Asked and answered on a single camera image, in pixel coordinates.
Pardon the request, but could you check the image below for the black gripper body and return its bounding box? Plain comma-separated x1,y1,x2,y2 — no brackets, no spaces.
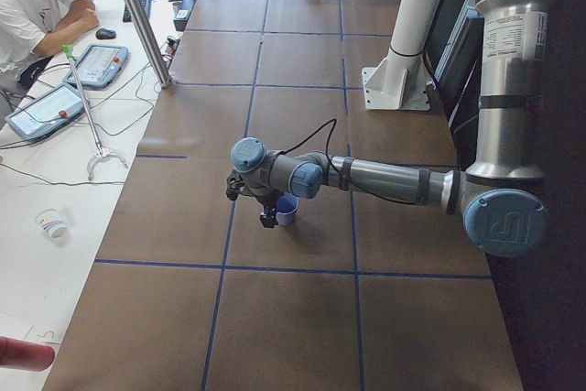
255,192,277,217

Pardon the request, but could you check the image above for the light blue plastic cup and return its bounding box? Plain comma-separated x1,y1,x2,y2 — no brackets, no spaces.
276,193,299,227

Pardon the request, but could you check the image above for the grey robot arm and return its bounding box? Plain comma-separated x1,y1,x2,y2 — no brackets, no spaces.
226,0,557,257

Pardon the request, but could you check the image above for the white paper cup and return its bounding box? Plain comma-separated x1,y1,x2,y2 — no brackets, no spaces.
35,208,70,239

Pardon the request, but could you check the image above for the grabber reach tool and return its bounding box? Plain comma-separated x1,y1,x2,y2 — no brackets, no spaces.
62,45,129,182

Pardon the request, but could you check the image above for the white column base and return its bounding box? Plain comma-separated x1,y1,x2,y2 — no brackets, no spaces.
362,0,440,112

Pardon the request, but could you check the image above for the far teach pendant tablet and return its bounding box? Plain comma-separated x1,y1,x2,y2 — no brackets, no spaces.
62,44,129,91

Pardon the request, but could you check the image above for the teach pendant tablet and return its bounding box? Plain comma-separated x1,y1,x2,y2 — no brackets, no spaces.
5,84,84,141
62,44,129,91

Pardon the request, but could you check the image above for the near teach pendant tablet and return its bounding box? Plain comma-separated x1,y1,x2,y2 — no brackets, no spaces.
5,84,84,141

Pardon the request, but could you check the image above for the black computer mouse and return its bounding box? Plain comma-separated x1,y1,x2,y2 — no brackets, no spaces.
95,27,116,40

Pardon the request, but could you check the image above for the red cylinder bottle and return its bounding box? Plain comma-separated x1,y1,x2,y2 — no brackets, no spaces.
1,336,55,372

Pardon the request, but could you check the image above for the person in white shirt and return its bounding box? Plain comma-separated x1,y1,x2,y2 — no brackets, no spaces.
1,0,99,93

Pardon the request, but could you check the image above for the aluminium frame post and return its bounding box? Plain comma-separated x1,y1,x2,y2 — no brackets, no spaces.
124,0,171,89

